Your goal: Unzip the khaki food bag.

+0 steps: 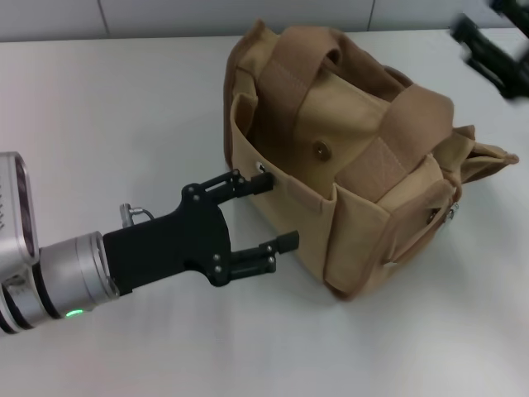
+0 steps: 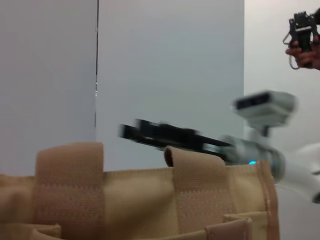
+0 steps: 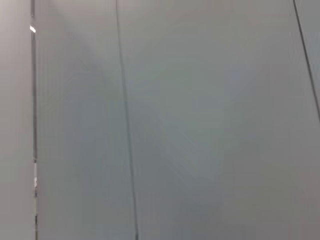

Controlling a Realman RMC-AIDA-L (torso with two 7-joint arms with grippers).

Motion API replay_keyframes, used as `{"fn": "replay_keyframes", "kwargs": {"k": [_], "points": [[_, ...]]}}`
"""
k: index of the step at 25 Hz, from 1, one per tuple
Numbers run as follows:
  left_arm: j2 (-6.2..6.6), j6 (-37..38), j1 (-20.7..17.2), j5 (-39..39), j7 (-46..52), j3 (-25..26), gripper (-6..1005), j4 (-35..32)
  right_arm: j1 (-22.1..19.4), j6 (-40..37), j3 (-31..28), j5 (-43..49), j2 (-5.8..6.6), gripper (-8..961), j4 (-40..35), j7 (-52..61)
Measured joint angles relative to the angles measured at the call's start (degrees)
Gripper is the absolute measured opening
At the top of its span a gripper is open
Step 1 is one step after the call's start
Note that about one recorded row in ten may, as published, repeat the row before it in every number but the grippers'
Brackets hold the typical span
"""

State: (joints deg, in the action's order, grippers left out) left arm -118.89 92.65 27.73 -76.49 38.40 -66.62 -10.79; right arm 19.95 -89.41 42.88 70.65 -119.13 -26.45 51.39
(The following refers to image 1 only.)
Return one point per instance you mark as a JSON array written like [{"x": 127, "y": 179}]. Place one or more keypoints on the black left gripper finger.
[
  {"x": 239, "y": 186},
  {"x": 256, "y": 258}
]

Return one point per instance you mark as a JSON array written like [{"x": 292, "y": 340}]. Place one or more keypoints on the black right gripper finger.
[
  {"x": 516, "y": 8},
  {"x": 492, "y": 58}
]

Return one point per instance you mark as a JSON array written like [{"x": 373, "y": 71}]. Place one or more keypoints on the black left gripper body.
[{"x": 173, "y": 244}]

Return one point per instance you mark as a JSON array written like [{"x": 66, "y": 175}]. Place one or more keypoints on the khaki canvas food bag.
[{"x": 355, "y": 207}]

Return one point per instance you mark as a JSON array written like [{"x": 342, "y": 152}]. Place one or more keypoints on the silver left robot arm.
[{"x": 62, "y": 273}]

